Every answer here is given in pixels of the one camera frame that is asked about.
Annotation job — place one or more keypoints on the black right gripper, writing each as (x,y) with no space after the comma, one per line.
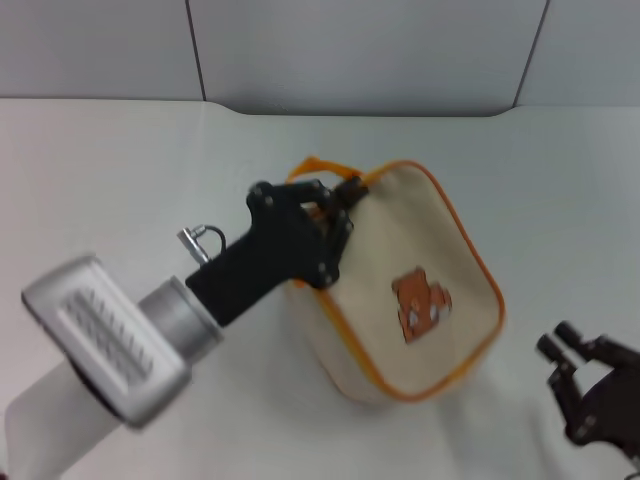
(610,395)

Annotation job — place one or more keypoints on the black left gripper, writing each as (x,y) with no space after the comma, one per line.
(270,250)

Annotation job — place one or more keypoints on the beige bear food bag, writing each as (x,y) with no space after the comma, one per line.
(410,240)

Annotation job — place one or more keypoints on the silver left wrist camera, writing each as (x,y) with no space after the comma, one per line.
(105,340)

